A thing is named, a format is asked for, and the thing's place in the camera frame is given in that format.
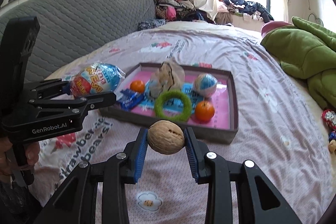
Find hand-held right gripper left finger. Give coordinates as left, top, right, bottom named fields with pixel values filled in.
left=34, top=127, right=149, bottom=224

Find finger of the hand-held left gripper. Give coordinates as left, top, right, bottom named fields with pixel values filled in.
left=25, top=79, right=72, bottom=100
left=28, top=92, right=117, bottom=115

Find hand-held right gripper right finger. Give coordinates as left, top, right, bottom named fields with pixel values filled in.
left=184, top=127, right=302, bottom=224

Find red blue toy egg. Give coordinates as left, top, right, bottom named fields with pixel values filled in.
left=70, top=63, right=126, bottom=98

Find shallow grey cardboard box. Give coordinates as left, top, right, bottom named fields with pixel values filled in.
left=98, top=63, right=239, bottom=145

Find blue snack packet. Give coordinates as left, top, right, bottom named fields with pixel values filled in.
left=115, top=89, right=147, bottom=111

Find brown walnut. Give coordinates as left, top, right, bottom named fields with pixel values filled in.
left=147, top=120, right=185, bottom=155

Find orange tangerine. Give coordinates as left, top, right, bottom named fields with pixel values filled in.
left=195, top=101, right=216, bottom=122
left=130, top=80, right=146, bottom=94

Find green fuzzy ring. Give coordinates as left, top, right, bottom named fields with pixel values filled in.
left=154, top=90, right=193, bottom=122

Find beige mesh drawstring pouch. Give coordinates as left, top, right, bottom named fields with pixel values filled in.
left=150, top=61, right=185, bottom=98

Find person's left forearm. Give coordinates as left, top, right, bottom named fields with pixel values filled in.
left=0, top=174, right=42, bottom=224

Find person's left hand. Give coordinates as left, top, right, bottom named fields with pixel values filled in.
left=0, top=139, right=41, bottom=182

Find pink book with blue label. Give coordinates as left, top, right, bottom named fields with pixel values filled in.
left=115, top=69, right=234, bottom=130

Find grey quilted headboard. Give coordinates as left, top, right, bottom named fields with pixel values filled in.
left=0, top=0, right=156, bottom=83

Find dark patterned cloth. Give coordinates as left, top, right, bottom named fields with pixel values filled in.
left=138, top=19, right=167, bottom=31

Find pile of mixed clothes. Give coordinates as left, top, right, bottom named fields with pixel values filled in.
left=154, top=0, right=218, bottom=24

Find small beige round object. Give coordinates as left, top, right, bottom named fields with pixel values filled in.
left=328, top=131, right=336, bottom=153

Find red white candy packet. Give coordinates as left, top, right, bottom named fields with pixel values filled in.
left=322, top=109, right=336, bottom=131

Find pink pillow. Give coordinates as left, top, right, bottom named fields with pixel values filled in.
left=261, top=21, right=293, bottom=38

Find green fleece blanket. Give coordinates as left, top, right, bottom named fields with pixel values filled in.
left=260, top=16, right=336, bottom=110

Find dark clothes on windowsill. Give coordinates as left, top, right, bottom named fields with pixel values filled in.
left=217, top=0, right=275, bottom=22

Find standing fan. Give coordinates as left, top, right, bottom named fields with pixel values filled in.
left=307, top=13, right=323, bottom=25

